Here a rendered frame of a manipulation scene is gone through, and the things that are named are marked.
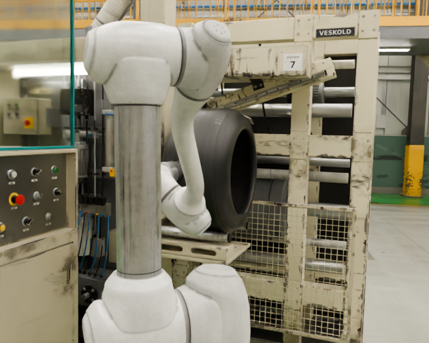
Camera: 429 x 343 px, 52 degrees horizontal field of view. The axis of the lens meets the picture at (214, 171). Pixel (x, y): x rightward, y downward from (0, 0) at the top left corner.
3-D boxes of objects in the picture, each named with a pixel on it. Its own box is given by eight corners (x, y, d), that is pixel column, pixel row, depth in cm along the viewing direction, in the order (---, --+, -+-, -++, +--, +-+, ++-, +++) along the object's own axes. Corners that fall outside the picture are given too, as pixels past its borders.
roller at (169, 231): (156, 235, 202) (157, 226, 202) (161, 233, 207) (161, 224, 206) (229, 243, 190) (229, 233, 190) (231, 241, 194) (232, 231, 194)
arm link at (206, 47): (209, 66, 114) (159, 62, 109) (235, 9, 100) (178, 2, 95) (221, 105, 108) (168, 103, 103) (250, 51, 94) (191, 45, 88)
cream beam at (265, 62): (188, 77, 227) (188, 49, 226) (206, 83, 251) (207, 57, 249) (306, 75, 206) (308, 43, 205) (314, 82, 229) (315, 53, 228)
